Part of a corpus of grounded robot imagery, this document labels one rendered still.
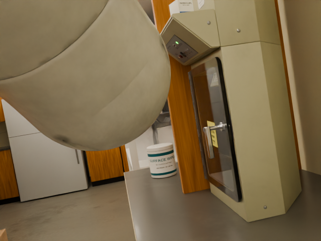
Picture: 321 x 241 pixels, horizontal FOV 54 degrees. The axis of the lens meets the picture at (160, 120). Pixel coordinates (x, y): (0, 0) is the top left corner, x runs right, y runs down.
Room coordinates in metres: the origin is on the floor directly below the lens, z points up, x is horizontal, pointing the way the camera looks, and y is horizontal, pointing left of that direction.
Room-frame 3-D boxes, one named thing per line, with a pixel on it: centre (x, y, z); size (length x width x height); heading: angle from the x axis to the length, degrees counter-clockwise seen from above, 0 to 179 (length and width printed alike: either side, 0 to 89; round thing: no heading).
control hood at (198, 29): (0.98, -0.11, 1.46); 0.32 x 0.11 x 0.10; 8
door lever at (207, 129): (0.87, -0.14, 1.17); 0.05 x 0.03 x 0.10; 98
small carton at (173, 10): (0.93, -0.11, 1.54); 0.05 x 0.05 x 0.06; 27
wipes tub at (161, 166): (1.55, 0.03, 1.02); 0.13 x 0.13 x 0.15
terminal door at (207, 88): (0.98, -0.15, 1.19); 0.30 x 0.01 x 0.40; 8
